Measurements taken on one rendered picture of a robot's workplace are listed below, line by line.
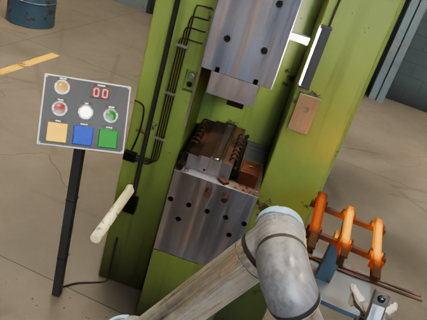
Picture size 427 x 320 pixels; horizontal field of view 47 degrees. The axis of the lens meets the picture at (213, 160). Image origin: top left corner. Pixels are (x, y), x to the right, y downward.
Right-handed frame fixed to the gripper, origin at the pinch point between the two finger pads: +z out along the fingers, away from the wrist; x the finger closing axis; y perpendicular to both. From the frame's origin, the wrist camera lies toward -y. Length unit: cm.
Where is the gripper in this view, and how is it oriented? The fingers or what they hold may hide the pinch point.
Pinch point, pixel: (374, 291)
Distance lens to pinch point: 172.9
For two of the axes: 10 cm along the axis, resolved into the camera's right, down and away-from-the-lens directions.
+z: 3.2, -3.7, 8.7
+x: 9.1, 3.8, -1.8
